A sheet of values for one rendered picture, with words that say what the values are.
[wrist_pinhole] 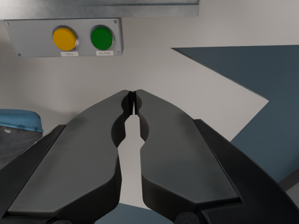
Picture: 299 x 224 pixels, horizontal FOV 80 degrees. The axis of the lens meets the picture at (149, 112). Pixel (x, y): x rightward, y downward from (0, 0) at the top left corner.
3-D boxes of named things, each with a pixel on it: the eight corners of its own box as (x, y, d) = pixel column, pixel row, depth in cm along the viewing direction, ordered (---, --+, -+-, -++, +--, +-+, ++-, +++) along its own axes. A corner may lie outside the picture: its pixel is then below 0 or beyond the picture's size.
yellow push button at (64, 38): (79, 48, 36) (77, 50, 35) (59, 49, 36) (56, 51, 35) (75, 26, 34) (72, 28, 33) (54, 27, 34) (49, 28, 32)
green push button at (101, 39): (114, 47, 37) (113, 50, 35) (94, 48, 37) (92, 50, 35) (112, 26, 35) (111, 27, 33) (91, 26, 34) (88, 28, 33)
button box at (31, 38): (124, 48, 42) (122, 56, 37) (32, 50, 41) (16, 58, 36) (121, 14, 38) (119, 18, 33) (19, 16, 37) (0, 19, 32)
